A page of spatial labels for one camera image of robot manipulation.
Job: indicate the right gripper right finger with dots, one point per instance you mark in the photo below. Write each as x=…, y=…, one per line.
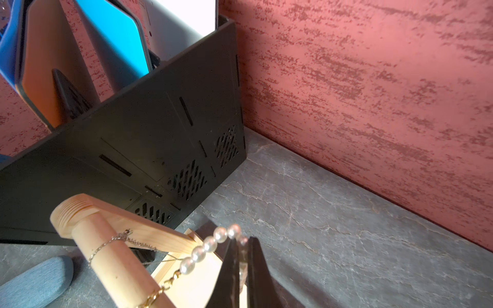
x=261, y=290

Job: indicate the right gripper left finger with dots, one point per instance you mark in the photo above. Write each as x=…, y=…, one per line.
x=226, y=291

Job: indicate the wooden jewelry display stand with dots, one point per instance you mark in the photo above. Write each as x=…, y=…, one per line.
x=185, y=269

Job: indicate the black stapler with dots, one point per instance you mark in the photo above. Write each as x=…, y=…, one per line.
x=146, y=257

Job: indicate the black mesh file organizer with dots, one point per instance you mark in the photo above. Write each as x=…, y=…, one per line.
x=157, y=149

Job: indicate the blue-grey glasses case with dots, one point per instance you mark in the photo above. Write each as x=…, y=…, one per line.
x=40, y=285

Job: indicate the teal folder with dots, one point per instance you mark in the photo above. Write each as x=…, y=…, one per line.
x=118, y=39

